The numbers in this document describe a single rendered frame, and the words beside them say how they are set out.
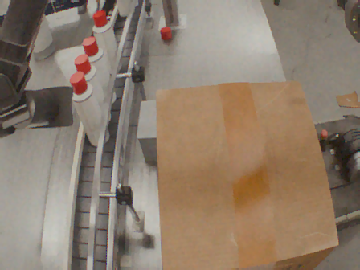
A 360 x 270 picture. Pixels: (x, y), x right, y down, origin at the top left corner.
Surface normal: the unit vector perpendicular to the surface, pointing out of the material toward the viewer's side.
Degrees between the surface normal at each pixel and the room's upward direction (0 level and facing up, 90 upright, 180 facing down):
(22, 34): 67
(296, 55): 0
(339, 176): 0
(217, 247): 0
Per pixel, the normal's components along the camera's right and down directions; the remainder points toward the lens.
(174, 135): -0.10, -0.59
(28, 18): 0.18, 0.57
